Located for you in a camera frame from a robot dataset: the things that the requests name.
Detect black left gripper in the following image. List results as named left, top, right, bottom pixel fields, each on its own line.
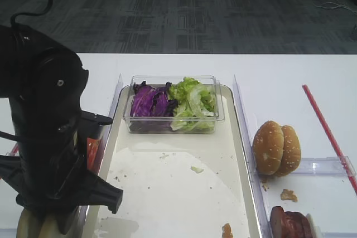
left=1, top=120, right=123, bottom=235

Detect bun slice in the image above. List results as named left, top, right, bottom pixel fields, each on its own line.
left=38, top=215, right=66, bottom=238
left=16, top=208, right=42, bottom=238

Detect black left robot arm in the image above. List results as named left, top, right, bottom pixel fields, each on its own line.
left=1, top=25, right=123, bottom=236

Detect small lettuce scrap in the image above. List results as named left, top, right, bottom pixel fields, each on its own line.
left=191, top=166, right=204, bottom=174

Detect green lettuce leaves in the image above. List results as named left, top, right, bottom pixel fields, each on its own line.
left=168, top=77, right=216, bottom=133

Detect front dark meat patty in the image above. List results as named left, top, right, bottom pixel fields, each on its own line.
left=270, top=206, right=288, bottom=238

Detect dark meat patty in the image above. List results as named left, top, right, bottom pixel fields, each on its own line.
left=285, top=211, right=313, bottom=238
left=270, top=206, right=288, bottom=238

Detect bread crumb on table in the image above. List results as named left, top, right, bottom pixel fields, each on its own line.
left=280, top=189, right=298, bottom=202

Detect rear dark meat patty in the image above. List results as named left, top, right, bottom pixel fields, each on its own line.
left=285, top=211, right=313, bottom=238

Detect white block behind patties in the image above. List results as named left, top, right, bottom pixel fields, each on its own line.
left=306, top=213, right=323, bottom=238

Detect purple cabbage leaves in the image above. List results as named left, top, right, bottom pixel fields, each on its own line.
left=130, top=81, right=178, bottom=117

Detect white metal tray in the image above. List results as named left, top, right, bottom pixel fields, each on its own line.
left=83, top=86, right=259, bottom=237

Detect clear plastic salad box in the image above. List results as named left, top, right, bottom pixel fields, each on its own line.
left=123, top=75, right=225, bottom=134

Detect orange crumb on tray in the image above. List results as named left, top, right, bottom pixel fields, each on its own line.
left=221, top=223, right=233, bottom=238

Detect right long clear divider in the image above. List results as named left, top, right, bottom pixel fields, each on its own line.
left=233, top=76, right=272, bottom=237

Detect front sesame bun top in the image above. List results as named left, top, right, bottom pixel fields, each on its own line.
left=253, top=120, right=284, bottom=175

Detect sesame bun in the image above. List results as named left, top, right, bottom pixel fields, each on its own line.
left=253, top=120, right=284, bottom=175
left=275, top=125, right=301, bottom=177

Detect rear sesame bun top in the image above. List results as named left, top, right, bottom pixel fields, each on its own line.
left=275, top=125, right=301, bottom=177

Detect upper right clear cross divider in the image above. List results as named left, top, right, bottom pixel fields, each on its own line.
left=291, top=156, right=356, bottom=177

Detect clear cross divider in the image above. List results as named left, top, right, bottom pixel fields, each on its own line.
left=291, top=156, right=356, bottom=177
left=317, top=232, right=357, bottom=238

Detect lower right clear cross divider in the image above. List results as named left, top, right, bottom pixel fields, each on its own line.
left=317, top=232, right=357, bottom=238

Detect right red strip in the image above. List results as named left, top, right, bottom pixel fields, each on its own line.
left=302, top=84, right=356, bottom=192

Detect white cable on floor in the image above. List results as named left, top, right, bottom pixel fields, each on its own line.
left=312, top=0, right=357, bottom=14

